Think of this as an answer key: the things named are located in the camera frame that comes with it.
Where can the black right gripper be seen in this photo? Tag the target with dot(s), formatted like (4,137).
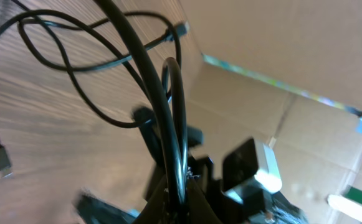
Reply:
(95,211)

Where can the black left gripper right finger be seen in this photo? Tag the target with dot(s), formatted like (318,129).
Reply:
(200,212)

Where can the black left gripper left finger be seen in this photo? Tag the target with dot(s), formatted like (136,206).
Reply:
(155,196)

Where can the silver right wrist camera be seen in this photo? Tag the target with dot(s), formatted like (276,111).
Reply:
(251,165)

